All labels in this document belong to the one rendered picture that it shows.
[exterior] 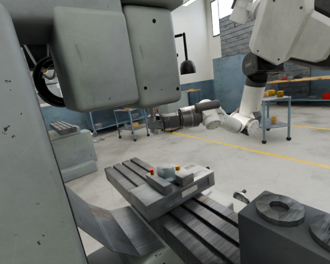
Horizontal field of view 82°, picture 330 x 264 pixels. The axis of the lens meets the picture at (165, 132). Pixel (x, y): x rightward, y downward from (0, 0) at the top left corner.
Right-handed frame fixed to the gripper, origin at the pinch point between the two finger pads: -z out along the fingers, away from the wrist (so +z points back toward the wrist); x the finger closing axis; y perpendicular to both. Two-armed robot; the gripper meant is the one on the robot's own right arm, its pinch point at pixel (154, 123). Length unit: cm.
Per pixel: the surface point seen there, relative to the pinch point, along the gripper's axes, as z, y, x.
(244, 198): 48, 60, -19
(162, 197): -2.6, 25.8, 12.2
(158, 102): 1.8, -9.1, 9.9
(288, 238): 16, 14, 51
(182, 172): 7.9, 21.9, 3.5
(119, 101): -10.4, -11.9, 18.0
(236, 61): 322, -44, -504
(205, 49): 383, -141, -895
